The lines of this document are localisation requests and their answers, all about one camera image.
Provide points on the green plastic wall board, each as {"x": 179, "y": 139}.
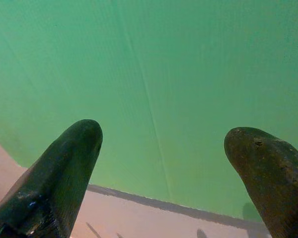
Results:
{"x": 149, "y": 74}

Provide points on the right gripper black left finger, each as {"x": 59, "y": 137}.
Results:
{"x": 54, "y": 178}

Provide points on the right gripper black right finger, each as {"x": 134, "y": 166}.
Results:
{"x": 275, "y": 178}

